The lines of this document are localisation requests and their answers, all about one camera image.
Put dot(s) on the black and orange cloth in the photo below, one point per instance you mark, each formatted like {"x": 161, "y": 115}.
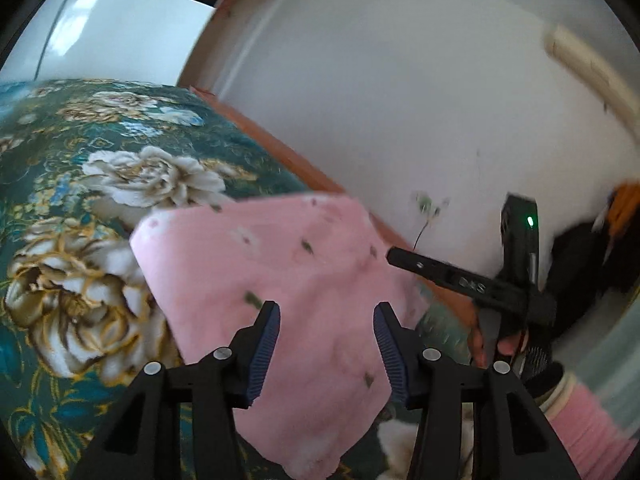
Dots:
{"x": 585, "y": 270}

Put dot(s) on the beige wall duct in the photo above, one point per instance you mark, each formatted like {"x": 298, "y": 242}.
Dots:
{"x": 590, "y": 67}

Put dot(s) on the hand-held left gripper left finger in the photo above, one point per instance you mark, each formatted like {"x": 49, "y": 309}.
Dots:
{"x": 262, "y": 355}

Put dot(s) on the blue floral bed blanket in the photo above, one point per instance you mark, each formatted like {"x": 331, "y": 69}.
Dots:
{"x": 75, "y": 185}

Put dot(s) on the wooden door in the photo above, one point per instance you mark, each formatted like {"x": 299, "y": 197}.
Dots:
{"x": 220, "y": 50}

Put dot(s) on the pink fleece garment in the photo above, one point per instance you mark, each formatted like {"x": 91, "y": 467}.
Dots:
{"x": 300, "y": 270}

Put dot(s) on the person's right hand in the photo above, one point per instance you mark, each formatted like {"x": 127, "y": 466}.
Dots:
{"x": 507, "y": 350}

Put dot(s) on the flower wall sticker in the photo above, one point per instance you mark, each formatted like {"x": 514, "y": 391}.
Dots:
{"x": 425, "y": 204}

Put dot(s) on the wooden bed side rail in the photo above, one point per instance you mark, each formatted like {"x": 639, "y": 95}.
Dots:
{"x": 300, "y": 170}

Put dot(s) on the white and black wardrobe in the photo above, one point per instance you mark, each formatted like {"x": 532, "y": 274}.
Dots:
{"x": 125, "y": 35}

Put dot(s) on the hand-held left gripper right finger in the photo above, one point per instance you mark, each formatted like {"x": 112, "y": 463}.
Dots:
{"x": 392, "y": 355}

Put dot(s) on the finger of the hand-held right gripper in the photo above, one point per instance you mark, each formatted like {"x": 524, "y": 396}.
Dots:
{"x": 415, "y": 262}

